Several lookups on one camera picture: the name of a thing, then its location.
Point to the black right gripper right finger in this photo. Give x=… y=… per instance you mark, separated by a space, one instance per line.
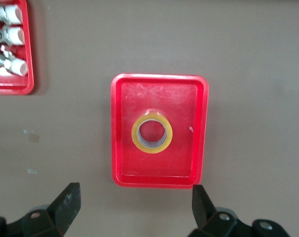
x=206 y=217

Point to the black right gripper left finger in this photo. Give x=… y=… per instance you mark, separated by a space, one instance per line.
x=62 y=209

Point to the yellow packing tape roll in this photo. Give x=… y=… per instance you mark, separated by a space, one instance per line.
x=134 y=134

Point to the clear tape patch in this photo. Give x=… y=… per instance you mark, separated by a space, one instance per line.
x=29 y=131
x=32 y=171

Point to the red plastic tray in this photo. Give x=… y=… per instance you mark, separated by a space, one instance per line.
x=159 y=168
x=29 y=61

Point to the brown tape patch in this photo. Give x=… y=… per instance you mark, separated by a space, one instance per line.
x=33 y=138

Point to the metal pipe fitting white caps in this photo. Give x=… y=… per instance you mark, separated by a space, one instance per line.
x=15 y=35
x=18 y=66
x=14 y=14

